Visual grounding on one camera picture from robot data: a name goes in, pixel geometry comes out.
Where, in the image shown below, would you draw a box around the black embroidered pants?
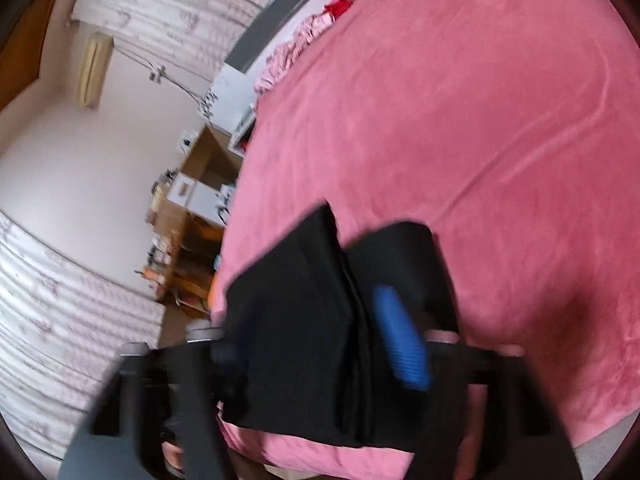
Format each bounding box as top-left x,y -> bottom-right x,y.
222,205 -> 458,452

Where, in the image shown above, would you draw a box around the orange plastic stool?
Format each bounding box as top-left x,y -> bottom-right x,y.
207,272 -> 220,313

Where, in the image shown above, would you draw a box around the wooden desk with shelves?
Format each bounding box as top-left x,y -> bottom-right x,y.
138,127 -> 240,316

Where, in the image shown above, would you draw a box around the white drawer cabinet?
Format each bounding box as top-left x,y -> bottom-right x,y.
166,172 -> 235,228

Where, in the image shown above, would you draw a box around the pink velvet bed cover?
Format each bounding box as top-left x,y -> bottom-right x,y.
213,0 -> 639,479

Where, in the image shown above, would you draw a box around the white left nightstand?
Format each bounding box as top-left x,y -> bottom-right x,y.
198,64 -> 257,157

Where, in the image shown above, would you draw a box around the pink floral crumpled garment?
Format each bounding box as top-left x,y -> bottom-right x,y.
254,12 -> 335,94

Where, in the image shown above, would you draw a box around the red garment on bed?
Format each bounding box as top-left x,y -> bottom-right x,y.
323,0 -> 352,21

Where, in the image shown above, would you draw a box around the grey white headboard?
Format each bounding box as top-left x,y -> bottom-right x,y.
224,0 -> 309,73

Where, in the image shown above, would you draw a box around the patterned white curtain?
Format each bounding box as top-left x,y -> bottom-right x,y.
72,0 -> 270,80

